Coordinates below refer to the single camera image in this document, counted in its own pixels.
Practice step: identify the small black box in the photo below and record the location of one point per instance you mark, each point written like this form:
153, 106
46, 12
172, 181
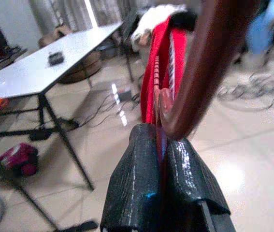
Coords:
55, 58

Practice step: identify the dark blue garment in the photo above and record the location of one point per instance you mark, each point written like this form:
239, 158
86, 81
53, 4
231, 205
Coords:
185, 21

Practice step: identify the brown round basket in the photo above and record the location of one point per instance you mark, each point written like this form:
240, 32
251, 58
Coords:
83, 70

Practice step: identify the red vacuum cleaner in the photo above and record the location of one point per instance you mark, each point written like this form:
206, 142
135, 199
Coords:
18, 155

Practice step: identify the white table with black legs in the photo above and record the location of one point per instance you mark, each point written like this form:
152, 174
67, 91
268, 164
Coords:
42, 70

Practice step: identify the light blue object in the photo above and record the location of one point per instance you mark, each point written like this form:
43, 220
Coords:
260, 31

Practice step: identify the white clothes pile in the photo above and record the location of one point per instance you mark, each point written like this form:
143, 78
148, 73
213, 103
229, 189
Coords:
161, 14

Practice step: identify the black power adapter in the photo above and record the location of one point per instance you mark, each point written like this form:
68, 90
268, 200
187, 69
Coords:
124, 94

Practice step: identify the red t-shirt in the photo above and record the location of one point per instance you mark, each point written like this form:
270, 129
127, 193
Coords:
148, 84

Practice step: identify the red plastic hanger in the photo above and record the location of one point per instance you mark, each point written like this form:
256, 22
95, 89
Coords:
199, 84

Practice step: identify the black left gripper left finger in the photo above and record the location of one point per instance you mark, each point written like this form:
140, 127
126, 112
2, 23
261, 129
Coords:
132, 181

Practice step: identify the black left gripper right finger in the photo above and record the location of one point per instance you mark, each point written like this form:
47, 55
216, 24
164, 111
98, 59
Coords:
192, 183

